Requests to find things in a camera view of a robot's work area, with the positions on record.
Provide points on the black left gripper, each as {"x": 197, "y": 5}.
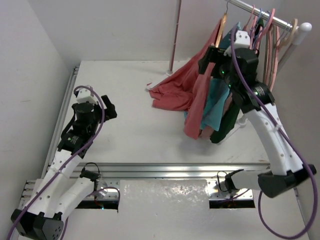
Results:
{"x": 105, "y": 110}

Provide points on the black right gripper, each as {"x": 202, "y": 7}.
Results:
{"x": 215, "y": 56}

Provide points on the wooden clothes hanger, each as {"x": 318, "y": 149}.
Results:
{"x": 223, "y": 21}

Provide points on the salmon red t-shirt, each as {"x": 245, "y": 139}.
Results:
{"x": 186, "y": 90}

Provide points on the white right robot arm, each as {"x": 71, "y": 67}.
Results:
{"x": 258, "y": 104}

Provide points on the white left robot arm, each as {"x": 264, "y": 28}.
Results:
{"x": 45, "y": 215}

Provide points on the teal t-shirt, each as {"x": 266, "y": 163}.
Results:
{"x": 200, "y": 90}

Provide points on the pink empty hanger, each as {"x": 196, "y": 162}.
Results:
{"x": 271, "y": 60}

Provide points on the pink hanger with blue hook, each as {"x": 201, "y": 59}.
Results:
{"x": 264, "y": 30}

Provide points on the beige empty hanger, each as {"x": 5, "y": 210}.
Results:
{"x": 284, "y": 40}

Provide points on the white rack base foot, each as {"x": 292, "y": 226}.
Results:
{"x": 157, "y": 80}

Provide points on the grey rack upright pole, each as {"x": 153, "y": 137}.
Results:
{"x": 175, "y": 35}

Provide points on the dark green hanging garment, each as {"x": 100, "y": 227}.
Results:
{"x": 227, "y": 120}

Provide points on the beige pink garment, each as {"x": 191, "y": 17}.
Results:
{"x": 208, "y": 130}

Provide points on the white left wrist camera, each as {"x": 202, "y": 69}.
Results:
{"x": 85, "y": 95}

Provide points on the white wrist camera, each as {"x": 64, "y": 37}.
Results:
{"x": 241, "y": 39}
{"x": 85, "y": 95}

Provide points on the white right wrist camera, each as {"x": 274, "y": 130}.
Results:
{"x": 241, "y": 39}

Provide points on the chrome hanging rail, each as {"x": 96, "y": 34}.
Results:
{"x": 261, "y": 13}

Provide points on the white rack corner post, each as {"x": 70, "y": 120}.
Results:
{"x": 298, "y": 34}

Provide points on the aluminium frame rail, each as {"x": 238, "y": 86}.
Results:
{"x": 165, "y": 179}

